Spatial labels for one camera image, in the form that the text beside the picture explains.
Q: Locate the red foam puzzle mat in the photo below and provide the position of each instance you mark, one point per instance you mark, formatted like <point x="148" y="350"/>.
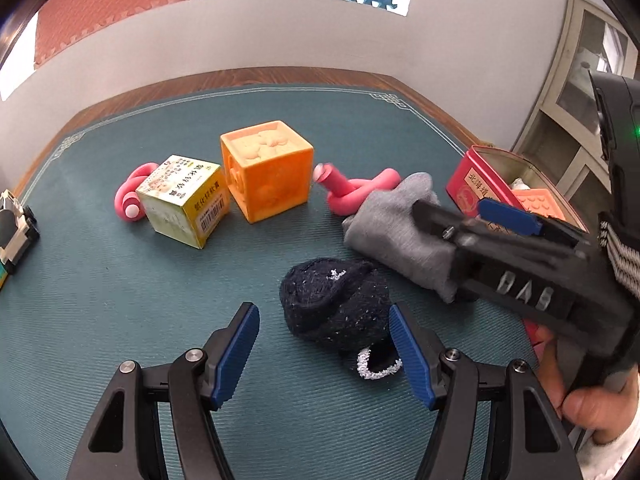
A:
<point x="110" y="5"/>

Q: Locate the person's right hand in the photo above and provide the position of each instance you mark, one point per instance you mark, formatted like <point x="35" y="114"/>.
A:
<point x="590" y="410"/>

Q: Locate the black white toy car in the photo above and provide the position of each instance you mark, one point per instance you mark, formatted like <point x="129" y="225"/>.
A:
<point x="12" y="235"/>

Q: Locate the teal table mat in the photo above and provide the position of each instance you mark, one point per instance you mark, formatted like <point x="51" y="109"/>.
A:
<point x="125" y="300"/>

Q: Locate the beige glass door cabinet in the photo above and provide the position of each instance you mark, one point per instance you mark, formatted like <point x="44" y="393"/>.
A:
<point x="555" y="125"/>

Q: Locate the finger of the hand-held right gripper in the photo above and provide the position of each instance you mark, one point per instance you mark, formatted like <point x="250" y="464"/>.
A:
<point x="510" y="216"/>
<point x="440" y="220"/>

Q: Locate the dark navy knitted sock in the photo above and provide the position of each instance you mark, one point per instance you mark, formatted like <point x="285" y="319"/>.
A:
<point x="330" y="305"/>

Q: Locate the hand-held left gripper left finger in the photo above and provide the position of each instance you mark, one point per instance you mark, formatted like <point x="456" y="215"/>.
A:
<point x="234" y="357"/>

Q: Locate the yellow green cardboard box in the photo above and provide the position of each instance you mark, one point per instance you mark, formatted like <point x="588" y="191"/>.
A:
<point x="175" y="200"/>

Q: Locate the pink foam hair curler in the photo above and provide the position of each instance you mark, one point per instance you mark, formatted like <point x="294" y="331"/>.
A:
<point x="345" y="200"/>
<point x="122" y="200"/>

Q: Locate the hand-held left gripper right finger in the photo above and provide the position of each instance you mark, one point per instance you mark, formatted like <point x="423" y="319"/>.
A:
<point x="414" y="362"/>

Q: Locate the grey sock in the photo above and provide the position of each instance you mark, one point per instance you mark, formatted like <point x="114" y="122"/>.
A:
<point x="395" y="230"/>

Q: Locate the orange embossed cube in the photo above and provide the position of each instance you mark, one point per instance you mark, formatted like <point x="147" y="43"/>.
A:
<point x="270" y="180"/>

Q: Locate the salmon studded block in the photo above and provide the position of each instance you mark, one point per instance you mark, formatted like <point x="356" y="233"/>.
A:
<point x="545" y="202"/>

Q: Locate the red metal tin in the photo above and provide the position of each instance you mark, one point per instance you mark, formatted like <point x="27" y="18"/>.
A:
<point x="470" y="185"/>

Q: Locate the white crumpled item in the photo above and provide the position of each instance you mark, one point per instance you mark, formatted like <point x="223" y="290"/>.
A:
<point x="522" y="183"/>

